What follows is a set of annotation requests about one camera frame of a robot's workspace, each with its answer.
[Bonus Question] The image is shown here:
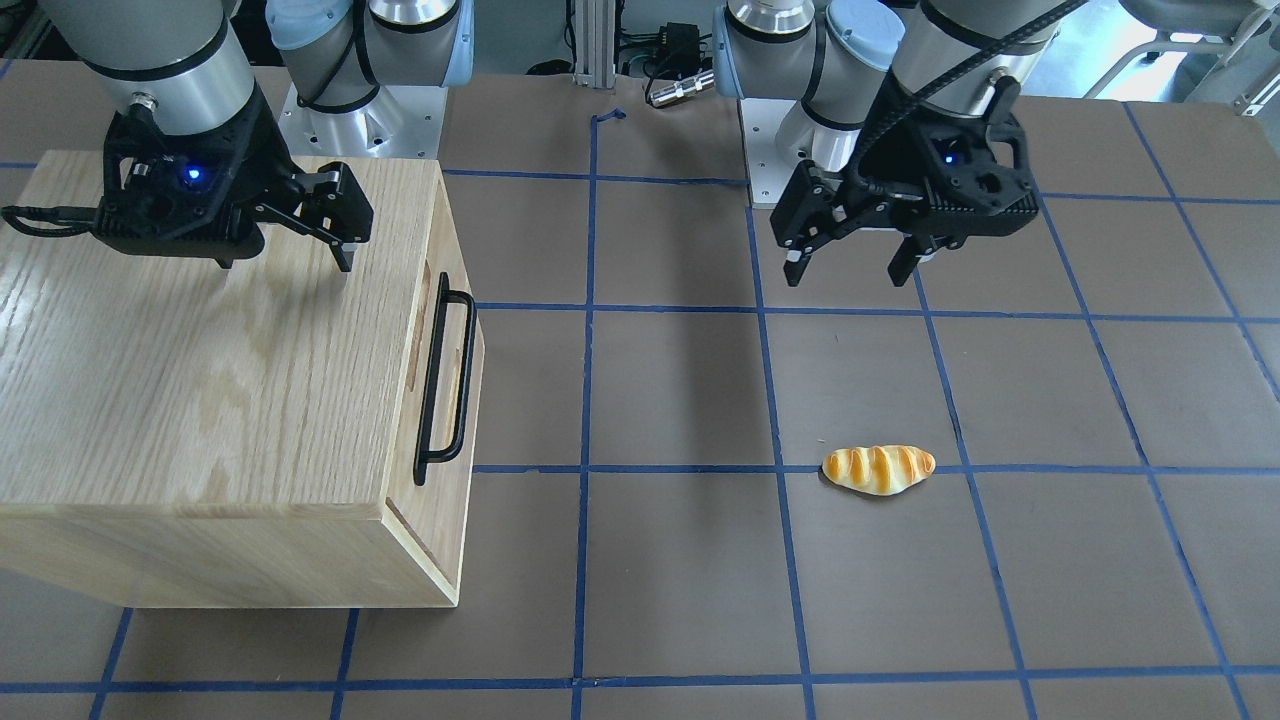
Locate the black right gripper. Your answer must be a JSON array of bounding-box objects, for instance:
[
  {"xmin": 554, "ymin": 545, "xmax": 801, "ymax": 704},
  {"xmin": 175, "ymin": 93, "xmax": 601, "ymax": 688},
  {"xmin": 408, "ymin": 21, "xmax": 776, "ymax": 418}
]
[{"xmin": 90, "ymin": 97, "xmax": 375, "ymax": 273}]

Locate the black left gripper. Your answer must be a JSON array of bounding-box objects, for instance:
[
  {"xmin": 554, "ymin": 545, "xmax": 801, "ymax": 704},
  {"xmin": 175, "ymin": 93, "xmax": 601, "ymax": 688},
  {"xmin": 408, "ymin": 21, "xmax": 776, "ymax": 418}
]
[{"xmin": 771, "ymin": 78, "xmax": 1041, "ymax": 287}]

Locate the black drawer handle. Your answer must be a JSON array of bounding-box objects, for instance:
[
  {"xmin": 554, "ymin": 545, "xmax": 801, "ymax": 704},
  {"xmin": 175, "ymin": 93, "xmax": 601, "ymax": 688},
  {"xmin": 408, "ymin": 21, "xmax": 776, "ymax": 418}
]
[{"xmin": 413, "ymin": 272, "xmax": 477, "ymax": 488}]

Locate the wooden drawer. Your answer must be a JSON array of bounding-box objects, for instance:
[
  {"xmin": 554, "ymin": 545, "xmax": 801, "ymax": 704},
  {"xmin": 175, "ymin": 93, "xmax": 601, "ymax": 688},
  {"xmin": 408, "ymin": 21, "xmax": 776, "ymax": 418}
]
[{"xmin": 384, "ymin": 167, "xmax": 485, "ymax": 609}]

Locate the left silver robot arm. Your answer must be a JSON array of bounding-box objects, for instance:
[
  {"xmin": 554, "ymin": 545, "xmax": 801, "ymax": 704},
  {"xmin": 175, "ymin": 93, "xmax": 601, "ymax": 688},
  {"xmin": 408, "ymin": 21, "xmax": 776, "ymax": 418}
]
[{"xmin": 710, "ymin": 1, "xmax": 1078, "ymax": 287}]

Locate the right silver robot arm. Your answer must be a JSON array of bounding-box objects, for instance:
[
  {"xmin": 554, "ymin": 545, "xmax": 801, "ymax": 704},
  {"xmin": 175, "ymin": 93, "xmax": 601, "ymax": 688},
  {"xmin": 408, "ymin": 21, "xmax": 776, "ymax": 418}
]
[{"xmin": 3, "ymin": 1, "xmax": 374, "ymax": 272}]

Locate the light wooden drawer cabinet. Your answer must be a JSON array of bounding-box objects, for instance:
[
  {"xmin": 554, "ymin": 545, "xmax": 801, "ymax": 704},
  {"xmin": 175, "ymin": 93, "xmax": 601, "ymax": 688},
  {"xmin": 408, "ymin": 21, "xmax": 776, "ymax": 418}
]
[{"xmin": 1, "ymin": 158, "xmax": 443, "ymax": 609}]

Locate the toy bread roll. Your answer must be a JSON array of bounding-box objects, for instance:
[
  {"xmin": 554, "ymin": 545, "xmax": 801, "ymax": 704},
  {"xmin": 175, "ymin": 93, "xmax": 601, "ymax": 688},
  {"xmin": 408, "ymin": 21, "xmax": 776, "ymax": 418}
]
[{"xmin": 820, "ymin": 445, "xmax": 937, "ymax": 497}]

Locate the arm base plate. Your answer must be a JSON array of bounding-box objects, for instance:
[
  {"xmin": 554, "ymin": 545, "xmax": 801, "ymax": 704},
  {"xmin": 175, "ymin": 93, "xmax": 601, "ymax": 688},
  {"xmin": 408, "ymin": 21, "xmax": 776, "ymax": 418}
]
[
  {"xmin": 739, "ymin": 97, "xmax": 813, "ymax": 209},
  {"xmin": 278, "ymin": 86, "xmax": 449, "ymax": 160}
]

